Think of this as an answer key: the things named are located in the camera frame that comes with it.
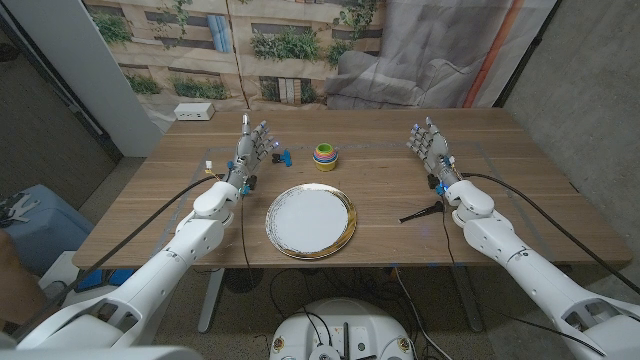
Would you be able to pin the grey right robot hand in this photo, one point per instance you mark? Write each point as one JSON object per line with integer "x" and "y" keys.
{"x": 437, "y": 150}

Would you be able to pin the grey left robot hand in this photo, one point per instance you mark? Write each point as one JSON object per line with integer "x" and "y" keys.
{"x": 246, "y": 152}

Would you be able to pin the black makeup brush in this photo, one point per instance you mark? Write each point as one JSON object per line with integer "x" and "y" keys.
{"x": 422, "y": 213}

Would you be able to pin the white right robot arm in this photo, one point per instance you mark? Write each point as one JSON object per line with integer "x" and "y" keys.
{"x": 525, "y": 270}

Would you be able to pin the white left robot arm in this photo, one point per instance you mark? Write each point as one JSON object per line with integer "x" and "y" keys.
{"x": 165, "y": 270}

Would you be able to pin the stacked colourful toy cups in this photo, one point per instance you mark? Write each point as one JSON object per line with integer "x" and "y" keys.
{"x": 325, "y": 159}

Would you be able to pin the white plate with gold rim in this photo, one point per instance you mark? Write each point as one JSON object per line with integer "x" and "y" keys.
{"x": 310, "y": 220}

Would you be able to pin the blue clip with black tips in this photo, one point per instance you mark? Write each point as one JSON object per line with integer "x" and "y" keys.
{"x": 286, "y": 159}

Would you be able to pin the white power strip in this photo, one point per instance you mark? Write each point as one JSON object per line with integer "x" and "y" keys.
{"x": 194, "y": 111}

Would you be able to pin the printed backdrop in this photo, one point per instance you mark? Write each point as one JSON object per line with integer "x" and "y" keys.
{"x": 300, "y": 75}

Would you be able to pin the black round base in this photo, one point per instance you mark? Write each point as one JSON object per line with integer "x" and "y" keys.
{"x": 242, "y": 281}

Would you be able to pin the black backdrop stand pole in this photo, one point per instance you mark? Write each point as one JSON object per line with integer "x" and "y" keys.
{"x": 527, "y": 52}

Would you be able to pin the white table leg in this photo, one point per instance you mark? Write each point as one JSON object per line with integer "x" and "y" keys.
{"x": 210, "y": 305}

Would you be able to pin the blue plastic object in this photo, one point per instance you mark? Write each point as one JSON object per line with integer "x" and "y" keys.
{"x": 117, "y": 276}

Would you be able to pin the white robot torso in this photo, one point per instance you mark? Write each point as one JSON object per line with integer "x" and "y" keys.
{"x": 345, "y": 320}

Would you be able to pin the blue storage bin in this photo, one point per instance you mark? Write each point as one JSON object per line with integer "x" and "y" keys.
{"x": 45, "y": 235}

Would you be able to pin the white box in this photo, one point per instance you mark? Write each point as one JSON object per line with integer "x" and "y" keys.
{"x": 60, "y": 270}

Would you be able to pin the grey metal tool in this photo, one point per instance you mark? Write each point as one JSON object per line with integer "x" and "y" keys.
{"x": 17, "y": 212}

